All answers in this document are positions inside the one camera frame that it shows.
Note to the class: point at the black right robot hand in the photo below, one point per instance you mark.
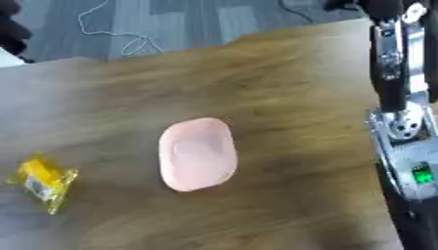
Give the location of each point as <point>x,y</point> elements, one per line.
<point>390,84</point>

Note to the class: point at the yellow snack packet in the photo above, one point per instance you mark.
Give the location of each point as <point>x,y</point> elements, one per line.
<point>41,177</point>

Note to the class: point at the pink oval soap dish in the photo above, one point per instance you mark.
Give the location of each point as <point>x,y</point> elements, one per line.
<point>197,156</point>

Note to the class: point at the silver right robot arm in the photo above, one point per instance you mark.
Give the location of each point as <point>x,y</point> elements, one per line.
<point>408,182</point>

